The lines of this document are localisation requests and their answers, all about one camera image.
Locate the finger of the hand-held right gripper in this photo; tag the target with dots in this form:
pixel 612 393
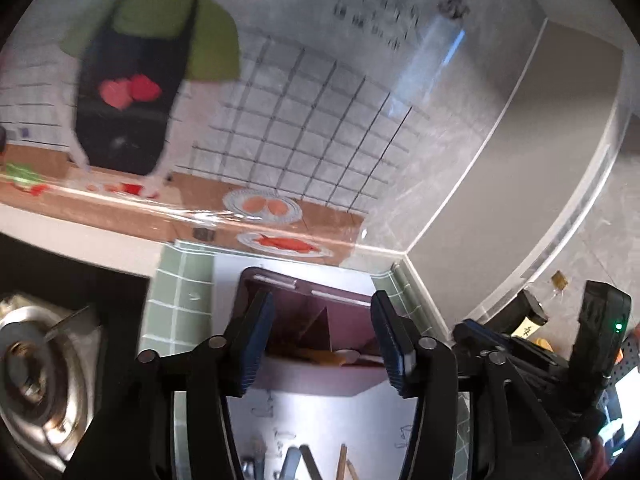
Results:
pixel 475 335

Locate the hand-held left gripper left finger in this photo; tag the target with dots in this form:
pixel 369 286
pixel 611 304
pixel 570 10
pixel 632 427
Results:
pixel 254 345

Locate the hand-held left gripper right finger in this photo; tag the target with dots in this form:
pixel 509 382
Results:
pixel 395 347

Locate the purple utensil holder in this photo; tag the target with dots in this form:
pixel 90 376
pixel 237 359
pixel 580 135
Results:
pixel 310 310

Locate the wooden chopstick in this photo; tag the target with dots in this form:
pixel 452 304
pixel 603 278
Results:
pixel 352 471
pixel 342 460

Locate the blue plastic spoon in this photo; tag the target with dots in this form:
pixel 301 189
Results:
pixel 300 465

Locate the person's right hand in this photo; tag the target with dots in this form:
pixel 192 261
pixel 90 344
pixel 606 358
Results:
pixel 600 455

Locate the dark soy sauce bottle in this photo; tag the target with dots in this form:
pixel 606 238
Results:
pixel 527 312

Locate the wooden spoon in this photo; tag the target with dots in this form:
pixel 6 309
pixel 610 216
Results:
pixel 320 358

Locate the green checked table mat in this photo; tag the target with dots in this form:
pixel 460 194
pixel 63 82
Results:
pixel 185 285

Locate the metal spoon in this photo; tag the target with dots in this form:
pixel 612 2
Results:
pixel 252 470

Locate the gas stove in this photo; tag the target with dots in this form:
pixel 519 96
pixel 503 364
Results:
pixel 35 370

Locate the cartoon wall poster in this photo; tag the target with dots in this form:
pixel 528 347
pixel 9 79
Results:
pixel 280 110

